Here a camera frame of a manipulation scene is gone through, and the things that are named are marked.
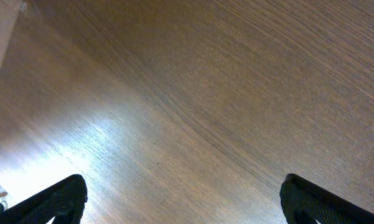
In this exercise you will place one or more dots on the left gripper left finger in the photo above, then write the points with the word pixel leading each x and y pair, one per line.
pixel 63 202

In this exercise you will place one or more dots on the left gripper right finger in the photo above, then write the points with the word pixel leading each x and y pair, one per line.
pixel 305 202

